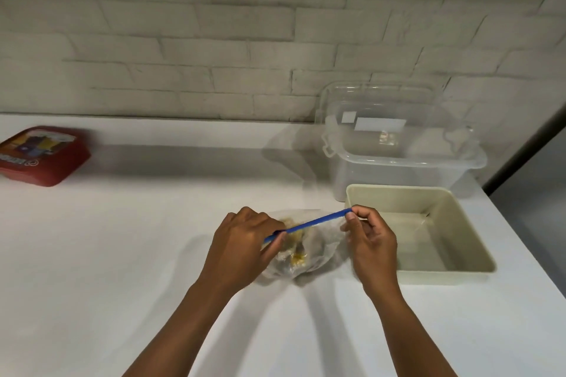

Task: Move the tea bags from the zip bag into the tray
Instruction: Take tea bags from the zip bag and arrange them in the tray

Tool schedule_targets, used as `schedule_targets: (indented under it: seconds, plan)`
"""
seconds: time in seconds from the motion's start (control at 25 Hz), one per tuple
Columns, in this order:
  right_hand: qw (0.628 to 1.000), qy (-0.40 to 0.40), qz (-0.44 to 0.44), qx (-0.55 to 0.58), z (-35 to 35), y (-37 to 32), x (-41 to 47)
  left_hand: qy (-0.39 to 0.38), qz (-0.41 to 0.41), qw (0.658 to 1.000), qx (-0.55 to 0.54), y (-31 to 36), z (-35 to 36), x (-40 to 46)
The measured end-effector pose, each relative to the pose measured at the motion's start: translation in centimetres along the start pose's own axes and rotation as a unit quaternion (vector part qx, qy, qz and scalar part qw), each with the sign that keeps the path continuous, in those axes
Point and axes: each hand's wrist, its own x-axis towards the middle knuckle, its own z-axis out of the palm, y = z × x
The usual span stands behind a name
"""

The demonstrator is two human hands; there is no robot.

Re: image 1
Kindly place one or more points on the beige square plastic tray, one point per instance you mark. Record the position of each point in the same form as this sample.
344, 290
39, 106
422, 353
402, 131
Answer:
424, 231

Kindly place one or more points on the person's right forearm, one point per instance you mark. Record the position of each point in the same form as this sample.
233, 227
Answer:
409, 332

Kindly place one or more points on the person's right hand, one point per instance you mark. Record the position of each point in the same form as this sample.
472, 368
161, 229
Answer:
376, 248

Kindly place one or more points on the clear blue-zip plastic bag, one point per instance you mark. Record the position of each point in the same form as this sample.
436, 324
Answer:
305, 242

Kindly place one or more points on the red printed box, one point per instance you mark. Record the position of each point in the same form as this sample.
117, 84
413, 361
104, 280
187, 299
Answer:
42, 155

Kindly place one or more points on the clear plastic box lid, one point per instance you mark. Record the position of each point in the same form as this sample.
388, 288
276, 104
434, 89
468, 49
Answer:
380, 107

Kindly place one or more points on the person's left thumb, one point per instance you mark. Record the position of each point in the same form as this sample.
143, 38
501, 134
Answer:
276, 246

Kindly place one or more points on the clear plastic storage box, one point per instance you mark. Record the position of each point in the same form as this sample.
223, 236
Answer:
398, 156

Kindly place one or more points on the person's right thumb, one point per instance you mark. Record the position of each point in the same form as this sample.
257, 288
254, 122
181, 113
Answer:
353, 233

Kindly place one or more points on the person's left forearm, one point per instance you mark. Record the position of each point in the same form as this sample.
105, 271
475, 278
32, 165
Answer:
177, 332

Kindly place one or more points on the person's left hand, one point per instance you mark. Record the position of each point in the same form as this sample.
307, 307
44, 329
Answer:
241, 248

